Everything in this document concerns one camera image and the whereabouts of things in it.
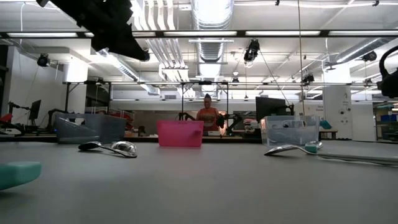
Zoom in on thin hanging cable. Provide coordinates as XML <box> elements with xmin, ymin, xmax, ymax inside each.
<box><xmin>297</xmin><ymin>0</ymin><xmax>306</xmax><ymax>116</ymax></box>

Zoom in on silver round air duct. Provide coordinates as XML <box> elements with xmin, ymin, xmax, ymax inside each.
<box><xmin>335</xmin><ymin>37</ymin><xmax>398</xmax><ymax>64</ymax></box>

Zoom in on white pillar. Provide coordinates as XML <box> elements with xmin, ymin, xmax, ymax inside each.
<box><xmin>322</xmin><ymin>67</ymin><xmax>354</xmax><ymax>141</ymax></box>

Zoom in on small black monitor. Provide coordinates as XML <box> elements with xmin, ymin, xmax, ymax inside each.
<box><xmin>29</xmin><ymin>99</ymin><xmax>42</xmax><ymax>123</ymax></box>

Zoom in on silver ribbed ventilation duct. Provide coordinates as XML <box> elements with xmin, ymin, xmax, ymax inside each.
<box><xmin>190</xmin><ymin>0</ymin><xmax>234</xmax><ymax>80</ymax></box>

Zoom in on person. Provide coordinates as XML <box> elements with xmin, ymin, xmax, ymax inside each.
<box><xmin>196</xmin><ymin>93</ymin><xmax>221</xmax><ymax>132</ymax></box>

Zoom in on black spoon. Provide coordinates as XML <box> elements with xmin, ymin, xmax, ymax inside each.
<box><xmin>77</xmin><ymin>141</ymin><xmax>138</xmax><ymax>159</ymax></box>

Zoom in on black background workstation frame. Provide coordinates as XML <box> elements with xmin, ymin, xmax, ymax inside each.
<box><xmin>63</xmin><ymin>80</ymin><xmax>398</xmax><ymax>116</ymax></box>

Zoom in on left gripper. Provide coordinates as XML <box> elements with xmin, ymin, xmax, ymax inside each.
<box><xmin>36</xmin><ymin>0</ymin><xmax>150</xmax><ymax>62</ymax></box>

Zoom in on metal storage shelf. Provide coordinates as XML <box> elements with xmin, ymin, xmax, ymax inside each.
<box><xmin>373</xmin><ymin>102</ymin><xmax>398</xmax><ymax>142</ymax></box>

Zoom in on overhead light bar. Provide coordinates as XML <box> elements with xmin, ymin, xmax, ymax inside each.
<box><xmin>0</xmin><ymin>29</ymin><xmax>398</xmax><ymax>39</ymax></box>

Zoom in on red background boxes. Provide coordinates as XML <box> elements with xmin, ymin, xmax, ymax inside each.
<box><xmin>85</xmin><ymin>106</ymin><xmax>136</xmax><ymax>131</ymax></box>

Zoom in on large black monitor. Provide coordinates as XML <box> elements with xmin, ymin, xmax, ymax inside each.
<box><xmin>255</xmin><ymin>96</ymin><xmax>295</xmax><ymax>123</ymax></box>

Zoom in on white rectangular air duct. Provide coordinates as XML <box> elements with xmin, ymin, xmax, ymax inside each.
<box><xmin>90</xmin><ymin>42</ymin><xmax>161</xmax><ymax>96</ymax></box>

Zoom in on white ceiling pipes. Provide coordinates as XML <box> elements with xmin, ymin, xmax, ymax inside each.
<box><xmin>133</xmin><ymin>0</ymin><xmax>191</xmax><ymax>82</ymax></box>

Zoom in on grey plastic bin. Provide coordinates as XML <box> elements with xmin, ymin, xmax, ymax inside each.
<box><xmin>55</xmin><ymin>113</ymin><xmax>127</xmax><ymax>144</ymax></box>

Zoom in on pink-red plastic bin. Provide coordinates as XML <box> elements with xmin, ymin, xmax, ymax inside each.
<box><xmin>157</xmin><ymin>120</ymin><xmax>205</xmax><ymax>147</ymax></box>

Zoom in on clear plastic bin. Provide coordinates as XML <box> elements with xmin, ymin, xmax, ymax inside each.
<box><xmin>260</xmin><ymin>115</ymin><xmax>321</xmax><ymax>147</ymax></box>

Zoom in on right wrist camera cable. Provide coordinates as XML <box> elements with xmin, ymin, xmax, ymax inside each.
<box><xmin>378</xmin><ymin>45</ymin><xmax>398</xmax><ymax>78</ymax></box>

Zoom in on background bench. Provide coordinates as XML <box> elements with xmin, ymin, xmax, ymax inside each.
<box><xmin>320</xmin><ymin>129</ymin><xmax>339</xmax><ymax>140</ymax></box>

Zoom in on spoon with thin teal handle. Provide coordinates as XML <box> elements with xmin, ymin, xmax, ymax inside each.
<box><xmin>264</xmin><ymin>144</ymin><xmax>398</xmax><ymax>167</ymax></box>

